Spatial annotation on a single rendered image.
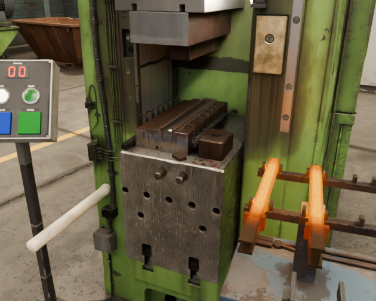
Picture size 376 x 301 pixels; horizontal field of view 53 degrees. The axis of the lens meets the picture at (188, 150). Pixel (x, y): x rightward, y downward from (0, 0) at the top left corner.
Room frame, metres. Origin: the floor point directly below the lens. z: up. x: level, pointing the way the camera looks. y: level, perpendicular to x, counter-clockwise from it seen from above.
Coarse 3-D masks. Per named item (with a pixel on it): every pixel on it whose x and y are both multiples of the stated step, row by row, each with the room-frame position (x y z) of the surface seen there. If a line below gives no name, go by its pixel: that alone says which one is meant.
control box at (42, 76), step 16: (0, 64) 1.32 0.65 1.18; (16, 64) 1.32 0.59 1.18; (32, 64) 1.33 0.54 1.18; (48, 64) 1.33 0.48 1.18; (0, 80) 1.29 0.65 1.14; (16, 80) 1.30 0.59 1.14; (32, 80) 1.30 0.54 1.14; (48, 80) 1.30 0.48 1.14; (16, 96) 1.27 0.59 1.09; (48, 96) 1.27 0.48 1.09; (16, 112) 1.24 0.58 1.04; (48, 112) 1.24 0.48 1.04; (16, 128) 1.21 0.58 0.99; (48, 128) 1.22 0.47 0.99
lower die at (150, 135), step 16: (176, 112) 1.40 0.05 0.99; (208, 112) 1.40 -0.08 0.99; (224, 112) 1.52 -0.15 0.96; (144, 128) 1.25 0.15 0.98; (160, 128) 1.20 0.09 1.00; (176, 128) 1.20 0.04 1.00; (192, 128) 1.22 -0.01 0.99; (144, 144) 1.23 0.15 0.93; (160, 144) 1.20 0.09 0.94; (176, 144) 1.18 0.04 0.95
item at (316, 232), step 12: (312, 168) 0.93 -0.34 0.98; (312, 180) 0.86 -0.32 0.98; (312, 192) 0.80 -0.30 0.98; (312, 204) 0.75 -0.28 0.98; (312, 216) 0.70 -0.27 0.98; (312, 228) 0.64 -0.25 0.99; (324, 228) 0.64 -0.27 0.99; (312, 240) 0.60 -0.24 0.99; (324, 240) 0.60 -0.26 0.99; (312, 252) 0.60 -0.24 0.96; (312, 264) 0.57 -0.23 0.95
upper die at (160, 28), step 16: (144, 16) 1.22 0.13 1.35; (160, 16) 1.20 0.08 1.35; (176, 16) 1.18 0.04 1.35; (192, 16) 1.19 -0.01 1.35; (208, 16) 1.32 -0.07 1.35; (224, 16) 1.47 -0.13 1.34; (144, 32) 1.22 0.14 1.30; (160, 32) 1.20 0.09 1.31; (176, 32) 1.18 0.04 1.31; (192, 32) 1.19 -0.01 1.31; (208, 32) 1.32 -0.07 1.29; (224, 32) 1.48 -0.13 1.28
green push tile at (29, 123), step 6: (24, 114) 1.23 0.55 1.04; (30, 114) 1.23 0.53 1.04; (36, 114) 1.23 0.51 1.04; (24, 120) 1.22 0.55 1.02; (30, 120) 1.22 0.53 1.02; (36, 120) 1.22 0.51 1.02; (18, 126) 1.21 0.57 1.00; (24, 126) 1.21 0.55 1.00; (30, 126) 1.21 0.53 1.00; (36, 126) 1.21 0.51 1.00; (18, 132) 1.20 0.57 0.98; (24, 132) 1.20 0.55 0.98; (30, 132) 1.20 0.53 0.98; (36, 132) 1.20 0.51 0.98
